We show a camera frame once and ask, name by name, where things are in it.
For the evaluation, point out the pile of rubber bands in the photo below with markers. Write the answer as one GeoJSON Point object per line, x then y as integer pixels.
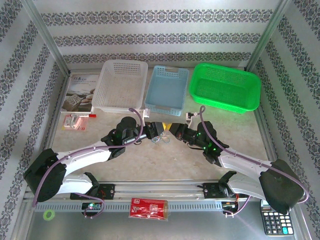
{"type": "Point", "coordinates": [160, 139]}

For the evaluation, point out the green perforated plastic basket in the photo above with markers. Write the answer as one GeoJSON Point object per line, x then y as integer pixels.
{"type": "Point", "coordinates": [225, 87]}

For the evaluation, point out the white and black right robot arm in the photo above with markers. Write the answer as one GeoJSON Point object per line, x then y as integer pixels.
{"type": "Point", "coordinates": [240, 162]}

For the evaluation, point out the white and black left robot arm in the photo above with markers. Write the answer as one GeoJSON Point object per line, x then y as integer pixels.
{"type": "Point", "coordinates": [82, 152]}

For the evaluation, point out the white marker with red cap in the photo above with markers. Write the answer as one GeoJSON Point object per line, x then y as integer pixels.
{"type": "Point", "coordinates": [93, 115]}

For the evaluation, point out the light blue plastic basket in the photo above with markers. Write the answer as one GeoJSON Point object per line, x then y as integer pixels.
{"type": "Point", "coordinates": [166, 90]}

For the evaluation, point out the white perforated plastic basket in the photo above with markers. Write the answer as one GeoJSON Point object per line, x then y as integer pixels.
{"type": "Point", "coordinates": [120, 85]}

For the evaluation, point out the pink packaged stationery item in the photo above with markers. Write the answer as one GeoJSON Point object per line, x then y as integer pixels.
{"type": "Point", "coordinates": [75, 123]}

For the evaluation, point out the printed booklet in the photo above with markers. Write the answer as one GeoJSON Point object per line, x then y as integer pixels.
{"type": "Point", "coordinates": [78, 92]}

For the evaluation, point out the red foil packet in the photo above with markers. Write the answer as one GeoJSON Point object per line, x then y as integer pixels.
{"type": "Point", "coordinates": [148, 208]}

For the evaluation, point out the left controller board with LEDs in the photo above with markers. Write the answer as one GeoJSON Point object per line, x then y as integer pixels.
{"type": "Point", "coordinates": [91, 206]}

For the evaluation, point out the green tape roll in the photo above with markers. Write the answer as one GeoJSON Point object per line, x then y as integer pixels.
{"type": "Point", "coordinates": [45, 215]}

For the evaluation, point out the black desk calculator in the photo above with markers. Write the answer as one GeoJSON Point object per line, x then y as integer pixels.
{"type": "Point", "coordinates": [276, 222]}

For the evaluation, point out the aluminium mounting rail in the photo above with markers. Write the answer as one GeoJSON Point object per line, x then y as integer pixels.
{"type": "Point", "coordinates": [160, 187]}

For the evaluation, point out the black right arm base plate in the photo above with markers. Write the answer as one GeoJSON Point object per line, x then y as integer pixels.
{"type": "Point", "coordinates": [211, 191]}

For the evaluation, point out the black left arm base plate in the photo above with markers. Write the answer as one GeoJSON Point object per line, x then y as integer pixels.
{"type": "Point", "coordinates": [107, 191]}

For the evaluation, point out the aluminium frame post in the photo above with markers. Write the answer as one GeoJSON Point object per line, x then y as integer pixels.
{"type": "Point", "coordinates": [267, 37]}
{"type": "Point", "coordinates": [47, 37]}

